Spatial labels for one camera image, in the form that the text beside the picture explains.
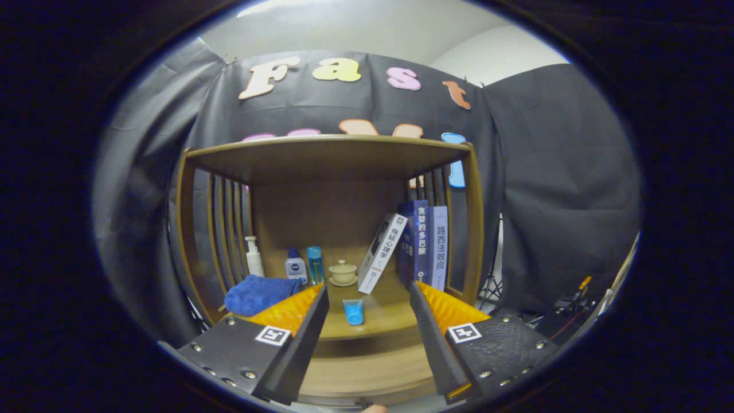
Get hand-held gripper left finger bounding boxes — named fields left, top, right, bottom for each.
left=172, top=284, right=330, bottom=405

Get blue rolled towel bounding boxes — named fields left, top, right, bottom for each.
left=224, top=274, right=302, bottom=317

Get white bottle with blue cap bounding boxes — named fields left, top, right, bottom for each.
left=285, top=247, right=309, bottom=285

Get white pump bottle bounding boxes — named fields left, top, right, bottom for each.
left=244, top=236, right=266, bottom=278

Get clear blue bottle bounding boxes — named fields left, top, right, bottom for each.
left=306, top=246, right=325, bottom=286

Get beige lidded teacup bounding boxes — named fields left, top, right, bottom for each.
left=328, top=259, right=359, bottom=287

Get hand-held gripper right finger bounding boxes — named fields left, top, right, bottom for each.
left=408, top=280, right=560, bottom=405

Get wooden cabinet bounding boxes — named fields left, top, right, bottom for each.
left=175, top=134, right=485, bottom=345

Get wooden drawer with black knob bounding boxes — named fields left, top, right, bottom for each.
left=298, top=327, right=442, bottom=408

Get light purple book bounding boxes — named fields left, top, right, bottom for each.
left=429, top=205, right=449, bottom=291

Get dark blue book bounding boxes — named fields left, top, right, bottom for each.
left=396, top=200, right=431, bottom=287

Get black tripod stand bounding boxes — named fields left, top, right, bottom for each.
left=479, top=215, right=505, bottom=310

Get white book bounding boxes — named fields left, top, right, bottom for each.
left=358, top=213, right=408, bottom=295

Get wooden countertop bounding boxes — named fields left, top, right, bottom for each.
left=221, top=270, right=465, bottom=340

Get blue and white cosmetic tube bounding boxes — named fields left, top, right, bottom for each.
left=342, top=298, right=365, bottom=326

